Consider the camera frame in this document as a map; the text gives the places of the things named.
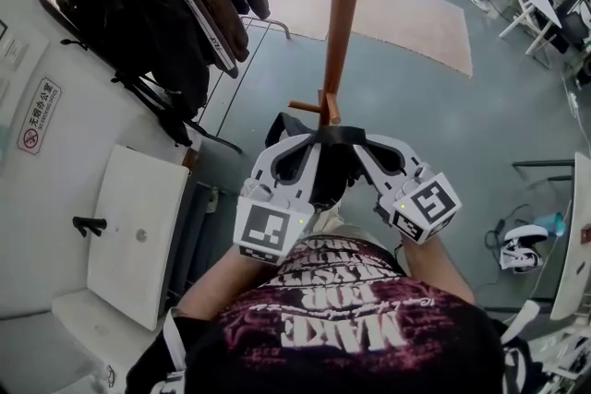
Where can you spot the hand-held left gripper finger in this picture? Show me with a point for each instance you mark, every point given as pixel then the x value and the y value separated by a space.
pixel 310 177
pixel 265 166

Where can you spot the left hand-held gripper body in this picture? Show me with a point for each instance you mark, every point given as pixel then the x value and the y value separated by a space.
pixel 265 228

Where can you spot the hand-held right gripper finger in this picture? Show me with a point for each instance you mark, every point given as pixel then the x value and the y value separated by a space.
pixel 408 159
pixel 376 180

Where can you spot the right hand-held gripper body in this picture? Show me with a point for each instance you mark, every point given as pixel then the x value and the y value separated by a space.
pixel 429 207

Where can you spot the black backpack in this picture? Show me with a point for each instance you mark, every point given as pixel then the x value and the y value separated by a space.
pixel 332 175

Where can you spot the wooden coat stand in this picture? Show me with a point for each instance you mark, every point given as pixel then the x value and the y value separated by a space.
pixel 344 14

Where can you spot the person's left forearm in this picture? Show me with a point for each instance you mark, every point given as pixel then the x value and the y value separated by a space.
pixel 221 286

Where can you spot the person's right forearm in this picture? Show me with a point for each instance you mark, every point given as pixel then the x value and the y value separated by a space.
pixel 438 267

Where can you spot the beige trousers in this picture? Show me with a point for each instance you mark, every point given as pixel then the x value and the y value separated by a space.
pixel 329 221

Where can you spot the dark sink cabinet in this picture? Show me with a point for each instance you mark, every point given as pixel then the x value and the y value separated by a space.
pixel 194 235

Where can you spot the small black bag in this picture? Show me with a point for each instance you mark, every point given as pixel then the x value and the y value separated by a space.
pixel 175 120

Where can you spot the white headset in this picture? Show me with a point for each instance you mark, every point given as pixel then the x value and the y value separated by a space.
pixel 524 247

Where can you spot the teal water bottle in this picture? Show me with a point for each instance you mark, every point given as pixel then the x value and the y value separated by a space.
pixel 554 223

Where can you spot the white sink basin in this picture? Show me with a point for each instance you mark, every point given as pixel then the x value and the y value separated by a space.
pixel 138 235

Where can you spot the black printed t-shirt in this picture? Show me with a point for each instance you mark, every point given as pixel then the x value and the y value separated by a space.
pixel 346 337

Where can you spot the beige rug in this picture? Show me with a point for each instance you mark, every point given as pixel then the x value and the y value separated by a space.
pixel 406 18

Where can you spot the white office chair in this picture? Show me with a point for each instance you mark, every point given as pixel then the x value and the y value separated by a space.
pixel 524 320

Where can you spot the dark jacket with white stripe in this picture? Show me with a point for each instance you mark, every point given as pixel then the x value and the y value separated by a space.
pixel 194 9

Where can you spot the white power strip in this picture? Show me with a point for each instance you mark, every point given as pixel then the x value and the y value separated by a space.
pixel 574 105

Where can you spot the black faucet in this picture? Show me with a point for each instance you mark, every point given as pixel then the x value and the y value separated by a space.
pixel 88 226

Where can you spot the black jacket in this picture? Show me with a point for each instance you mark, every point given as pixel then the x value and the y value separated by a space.
pixel 134 41

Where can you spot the white toilet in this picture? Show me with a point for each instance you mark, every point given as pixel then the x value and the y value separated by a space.
pixel 92 337

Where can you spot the black office chair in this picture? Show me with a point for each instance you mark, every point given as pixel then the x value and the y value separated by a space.
pixel 575 20

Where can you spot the black metal garment rail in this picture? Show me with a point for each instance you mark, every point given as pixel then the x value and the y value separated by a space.
pixel 221 143

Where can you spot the white desk with black frame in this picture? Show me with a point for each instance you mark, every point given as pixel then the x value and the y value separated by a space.
pixel 575 235

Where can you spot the red and white wall sign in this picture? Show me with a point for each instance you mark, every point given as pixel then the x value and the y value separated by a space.
pixel 39 117

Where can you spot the white wall notice panel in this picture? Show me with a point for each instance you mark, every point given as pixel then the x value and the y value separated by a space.
pixel 18 51

